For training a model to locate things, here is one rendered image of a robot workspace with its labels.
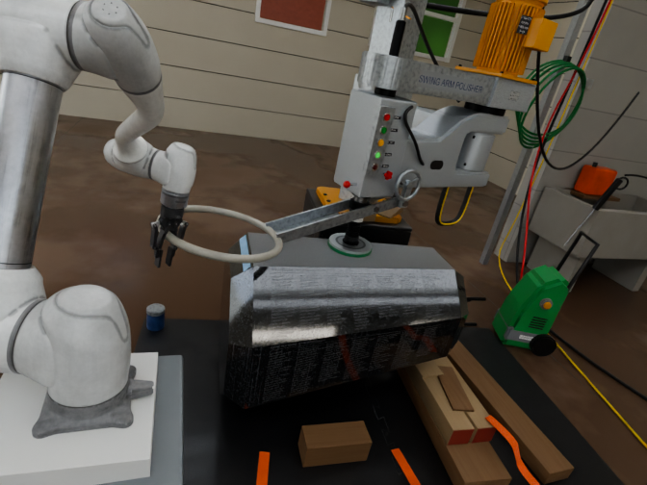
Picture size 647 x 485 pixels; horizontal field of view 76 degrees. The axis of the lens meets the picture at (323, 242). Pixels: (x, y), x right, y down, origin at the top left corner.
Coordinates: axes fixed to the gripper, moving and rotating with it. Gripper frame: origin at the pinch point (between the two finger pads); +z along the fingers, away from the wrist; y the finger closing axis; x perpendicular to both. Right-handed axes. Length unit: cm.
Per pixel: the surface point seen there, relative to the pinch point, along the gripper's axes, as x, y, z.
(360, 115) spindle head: -12, 70, -65
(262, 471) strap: -48, 32, 81
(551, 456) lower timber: -132, 140, 56
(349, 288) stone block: -37, 67, 4
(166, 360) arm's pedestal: -41.0, -18.8, 8.6
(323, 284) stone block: -30, 58, 4
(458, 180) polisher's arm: -38, 129, -49
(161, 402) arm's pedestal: -54, -27, 9
